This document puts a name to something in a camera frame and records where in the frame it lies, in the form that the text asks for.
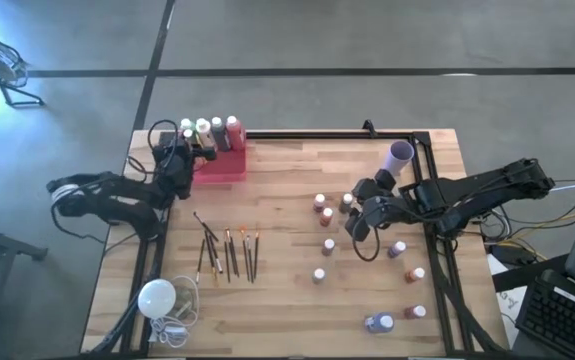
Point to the small rust paint bottle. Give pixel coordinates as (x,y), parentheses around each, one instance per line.
(414,274)

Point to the small violet paint bottle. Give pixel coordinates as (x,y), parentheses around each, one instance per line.
(397,249)

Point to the small grey paint bottle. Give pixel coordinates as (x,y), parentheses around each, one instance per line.
(318,275)

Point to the black brush with dark bristles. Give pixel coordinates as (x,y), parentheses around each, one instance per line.
(206,227)

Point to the black brush with silver ferrule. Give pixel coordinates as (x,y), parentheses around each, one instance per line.
(215,255)

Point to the black keyboard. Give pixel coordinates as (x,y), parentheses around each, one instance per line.
(562,320)

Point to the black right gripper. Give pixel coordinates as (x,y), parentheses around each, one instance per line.
(384,210)

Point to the black side stand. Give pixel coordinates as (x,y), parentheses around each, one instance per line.
(7,244)

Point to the small black frame bracket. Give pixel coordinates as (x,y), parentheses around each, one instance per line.
(368,126)

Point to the pink plastic bin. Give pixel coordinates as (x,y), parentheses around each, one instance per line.
(227,167)

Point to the white bulb table lamp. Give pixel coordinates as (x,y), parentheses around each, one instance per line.
(156,298)

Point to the white paper sheet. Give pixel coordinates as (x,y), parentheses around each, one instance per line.
(509,300)

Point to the large black paint bottle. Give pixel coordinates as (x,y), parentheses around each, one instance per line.
(220,137)

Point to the short thin black brush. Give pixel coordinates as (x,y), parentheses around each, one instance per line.
(250,262)

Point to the small mauve paint bottle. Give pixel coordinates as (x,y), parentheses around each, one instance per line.
(328,246)

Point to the thin black paint brush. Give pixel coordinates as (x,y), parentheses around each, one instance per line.
(201,260)
(227,260)
(233,255)

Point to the black brush with yellow end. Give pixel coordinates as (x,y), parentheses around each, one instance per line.
(211,257)

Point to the small red paint bottle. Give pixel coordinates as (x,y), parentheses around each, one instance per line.
(415,311)

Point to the lavender cup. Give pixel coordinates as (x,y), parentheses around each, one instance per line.
(401,152)

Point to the large purple paint bottle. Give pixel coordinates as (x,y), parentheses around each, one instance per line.
(378,324)

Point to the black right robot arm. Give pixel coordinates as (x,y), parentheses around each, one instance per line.
(482,187)

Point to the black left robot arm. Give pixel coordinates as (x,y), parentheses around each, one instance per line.
(117,200)

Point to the small pink paint bottle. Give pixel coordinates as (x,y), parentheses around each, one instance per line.
(319,201)

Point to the small orange-red paint bottle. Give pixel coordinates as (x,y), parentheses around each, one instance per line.
(326,216)

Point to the large red paint bottle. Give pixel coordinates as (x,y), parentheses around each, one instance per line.
(237,135)

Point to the black desk bar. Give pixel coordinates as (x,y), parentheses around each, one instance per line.
(527,275)

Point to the black power box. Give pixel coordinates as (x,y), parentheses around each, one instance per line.
(509,254)

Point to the large green paint bottle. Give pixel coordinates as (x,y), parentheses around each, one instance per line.
(185,124)

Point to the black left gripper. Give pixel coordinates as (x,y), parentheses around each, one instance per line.
(174,170)

